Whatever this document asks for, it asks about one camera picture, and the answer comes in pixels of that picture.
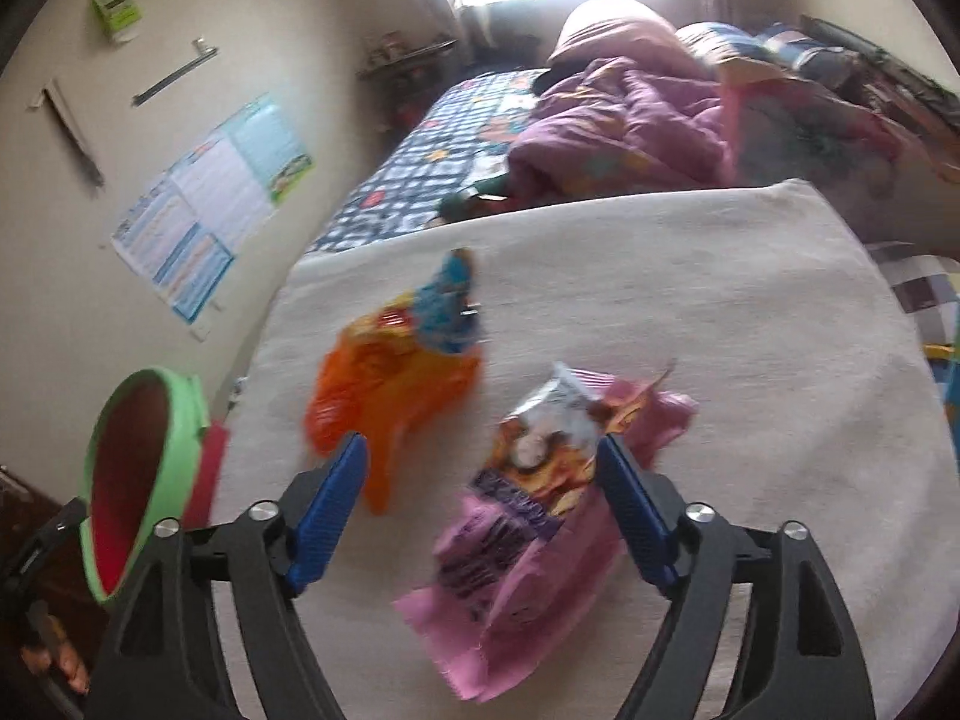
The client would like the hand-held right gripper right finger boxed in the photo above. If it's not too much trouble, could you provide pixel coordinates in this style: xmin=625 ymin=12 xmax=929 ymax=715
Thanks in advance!
xmin=596 ymin=433 xmax=879 ymax=720

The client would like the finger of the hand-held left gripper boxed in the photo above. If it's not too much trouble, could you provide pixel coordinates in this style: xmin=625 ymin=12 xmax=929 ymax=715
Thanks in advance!
xmin=16 ymin=497 xmax=88 ymax=575

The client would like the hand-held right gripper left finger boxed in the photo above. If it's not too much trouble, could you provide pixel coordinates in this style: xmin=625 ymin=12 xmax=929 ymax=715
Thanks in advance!
xmin=82 ymin=433 xmax=371 ymax=720

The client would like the red bucket with green rim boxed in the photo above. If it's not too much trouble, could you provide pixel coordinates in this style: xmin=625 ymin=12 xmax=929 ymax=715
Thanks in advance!
xmin=78 ymin=367 xmax=230 ymax=606

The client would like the brown silver snack wrapper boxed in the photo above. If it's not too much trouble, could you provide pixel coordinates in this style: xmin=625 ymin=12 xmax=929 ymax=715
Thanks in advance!
xmin=470 ymin=361 xmax=629 ymax=524

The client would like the large pink wrapper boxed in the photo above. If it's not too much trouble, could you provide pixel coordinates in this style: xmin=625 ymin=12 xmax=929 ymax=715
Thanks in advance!
xmin=391 ymin=367 xmax=700 ymax=704

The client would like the person's left hand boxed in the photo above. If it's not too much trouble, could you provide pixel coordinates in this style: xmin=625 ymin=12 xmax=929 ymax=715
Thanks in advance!
xmin=20 ymin=610 xmax=92 ymax=695

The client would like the orange snack bag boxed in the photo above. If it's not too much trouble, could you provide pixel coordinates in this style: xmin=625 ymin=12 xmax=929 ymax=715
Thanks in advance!
xmin=303 ymin=247 xmax=486 ymax=516

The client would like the white table mat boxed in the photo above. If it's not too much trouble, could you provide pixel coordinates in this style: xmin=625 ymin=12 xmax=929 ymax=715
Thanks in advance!
xmin=201 ymin=178 xmax=960 ymax=720

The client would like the blue yellow chart poster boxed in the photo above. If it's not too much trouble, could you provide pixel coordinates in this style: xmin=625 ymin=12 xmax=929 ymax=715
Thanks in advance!
xmin=110 ymin=178 xmax=235 ymax=325

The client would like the blue board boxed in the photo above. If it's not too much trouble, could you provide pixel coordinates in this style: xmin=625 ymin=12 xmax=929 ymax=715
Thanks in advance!
xmin=940 ymin=373 xmax=960 ymax=460

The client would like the white chart poster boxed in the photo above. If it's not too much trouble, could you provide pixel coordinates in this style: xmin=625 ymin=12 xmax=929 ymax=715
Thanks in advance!
xmin=168 ymin=130 xmax=272 ymax=242

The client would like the green red toy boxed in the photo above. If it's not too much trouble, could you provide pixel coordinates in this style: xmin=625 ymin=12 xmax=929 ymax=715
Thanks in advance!
xmin=438 ymin=175 xmax=520 ymax=224

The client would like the checked cloth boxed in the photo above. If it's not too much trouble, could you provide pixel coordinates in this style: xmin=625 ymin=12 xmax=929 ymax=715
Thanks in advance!
xmin=865 ymin=239 xmax=960 ymax=347

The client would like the blue plaid bed sheet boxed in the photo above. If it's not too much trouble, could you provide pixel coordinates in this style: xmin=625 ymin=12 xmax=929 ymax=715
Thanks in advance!
xmin=306 ymin=67 xmax=554 ymax=257

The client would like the blue green cartoon poster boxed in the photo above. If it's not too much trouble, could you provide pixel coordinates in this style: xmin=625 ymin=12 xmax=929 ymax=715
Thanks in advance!
xmin=224 ymin=93 xmax=317 ymax=209

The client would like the purple quilt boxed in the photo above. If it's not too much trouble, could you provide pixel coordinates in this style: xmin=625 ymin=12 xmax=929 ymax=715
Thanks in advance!
xmin=508 ymin=55 xmax=741 ymax=201

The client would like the pink floral blanket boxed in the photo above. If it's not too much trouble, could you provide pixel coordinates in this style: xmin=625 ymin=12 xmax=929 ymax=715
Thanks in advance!
xmin=715 ymin=59 xmax=960 ymax=242

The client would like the dark side table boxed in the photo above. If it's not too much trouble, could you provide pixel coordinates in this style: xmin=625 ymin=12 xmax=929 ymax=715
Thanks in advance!
xmin=355 ymin=37 xmax=460 ymax=130

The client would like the cluster of small bottles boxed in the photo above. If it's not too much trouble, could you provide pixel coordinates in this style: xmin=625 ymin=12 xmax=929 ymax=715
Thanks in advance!
xmin=367 ymin=29 xmax=411 ymax=62

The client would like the blue plaid pillow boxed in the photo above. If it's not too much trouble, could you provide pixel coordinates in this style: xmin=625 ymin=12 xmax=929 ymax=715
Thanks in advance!
xmin=674 ymin=20 xmax=760 ymax=66
xmin=753 ymin=25 xmax=857 ymax=85

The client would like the pink pillow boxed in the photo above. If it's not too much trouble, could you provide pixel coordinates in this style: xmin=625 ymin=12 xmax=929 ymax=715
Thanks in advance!
xmin=547 ymin=0 xmax=681 ymax=70

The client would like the dark bed headboard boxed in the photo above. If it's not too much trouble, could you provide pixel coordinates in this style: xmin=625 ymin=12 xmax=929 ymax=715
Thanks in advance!
xmin=798 ymin=13 xmax=960 ymax=167

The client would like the hanging metal bracket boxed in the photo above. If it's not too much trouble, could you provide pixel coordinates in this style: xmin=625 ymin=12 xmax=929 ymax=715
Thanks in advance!
xmin=29 ymin=76 xmax=107 ymax=190

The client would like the metal wall rail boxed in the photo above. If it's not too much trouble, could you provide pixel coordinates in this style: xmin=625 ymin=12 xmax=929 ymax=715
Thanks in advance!
xmin=130 ymin=35 xmax=221 ymax=108

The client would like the green wall box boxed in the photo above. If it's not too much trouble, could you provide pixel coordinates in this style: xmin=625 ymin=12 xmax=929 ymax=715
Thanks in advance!
xmin=91 ymin=0 xmax=144 ymax=44

